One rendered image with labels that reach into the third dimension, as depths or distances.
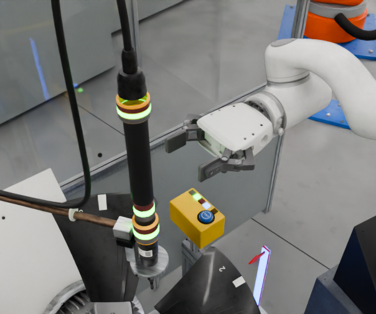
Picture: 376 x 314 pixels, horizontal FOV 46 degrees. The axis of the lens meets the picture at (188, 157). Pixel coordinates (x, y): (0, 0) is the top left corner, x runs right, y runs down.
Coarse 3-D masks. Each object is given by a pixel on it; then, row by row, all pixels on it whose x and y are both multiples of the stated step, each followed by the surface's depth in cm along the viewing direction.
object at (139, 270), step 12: (120, 216) 77; (120, 228) 75; (120, 240) 76; (132, 240) 76; (132, 252) 78; (132, 264) 80; (156, 264) 80; (168, 264) 81; (144, 276) 78; (156, 276) 79
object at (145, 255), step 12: (132, 48) 52; (132, 60) 52; (120, 72) 54; (132, 72) 53; (120, 84) 54; (132, 84) 53; (144, 84) 55; (120, 96) 55; (132, 96) 54; (144, 252) 76; (156, 252) 78; (144, 264) 79
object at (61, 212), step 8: (0, 200) 81; (8, 200) 80; (16, 200) 80; (32, 208) 79; (40, 208) 79; (48, 208) 78; (56, 208) 78; (80, 216) 77; (88, 216) 77; (96, 216) 77; (104, 224) 76; (112, 224) 76
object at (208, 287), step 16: (208, 256) 113; (224, 256) 114; (192, 272) 110; (208, 272) 111; (224, 272) 111; (176, 288) 107; (192, 288) 107; (208, 288) 108; (224, 288) 109; (240, 288) 110; (160, 304) 104; (176, 304) 104; (192, 304) 104; (208, 304) 105; (224, 304) 106; (240, 304) 107; (256, 304) 109
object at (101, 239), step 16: (96, 208) 94; (112, 208) 94; (128, 208) 94; (64, 224) 95; (80, 224) 95; (96, 224) 94; (80, 240) 95; (96, 240) 94; (112, 240) 93; (80, 256) 95; (96, 256) 94; (112, 256) 93; (80, 272) 96; (96, 272) 95; (112, 272) 94; (128, 272) 93; (96, 288) 95; (112, 288) 94; (128, 288) 93
